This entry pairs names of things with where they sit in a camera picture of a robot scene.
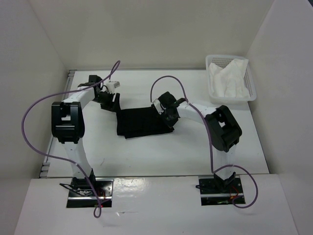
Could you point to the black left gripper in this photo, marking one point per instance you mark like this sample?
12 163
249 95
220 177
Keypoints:
115 105

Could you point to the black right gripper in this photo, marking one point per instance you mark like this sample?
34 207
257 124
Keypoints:
171 123

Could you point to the black skirt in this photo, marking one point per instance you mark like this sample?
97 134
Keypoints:
140 122

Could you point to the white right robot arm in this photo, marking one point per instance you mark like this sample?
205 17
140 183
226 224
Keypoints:
222 128

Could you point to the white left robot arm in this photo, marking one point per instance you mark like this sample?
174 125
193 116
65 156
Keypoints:
68 126

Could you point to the white skirt in basket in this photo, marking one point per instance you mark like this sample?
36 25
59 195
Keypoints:
229 82

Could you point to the white plastic basket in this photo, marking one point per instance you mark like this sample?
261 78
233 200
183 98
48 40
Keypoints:
222 61

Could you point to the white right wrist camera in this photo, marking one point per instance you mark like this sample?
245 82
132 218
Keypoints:
158 106

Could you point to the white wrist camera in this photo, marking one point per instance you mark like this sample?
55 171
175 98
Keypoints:
158 106
112 86

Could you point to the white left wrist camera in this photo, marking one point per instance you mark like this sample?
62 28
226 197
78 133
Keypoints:
112 86

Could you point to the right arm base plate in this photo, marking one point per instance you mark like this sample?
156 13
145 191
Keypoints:
212 196

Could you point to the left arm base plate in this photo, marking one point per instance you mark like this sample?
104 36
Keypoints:
82 196

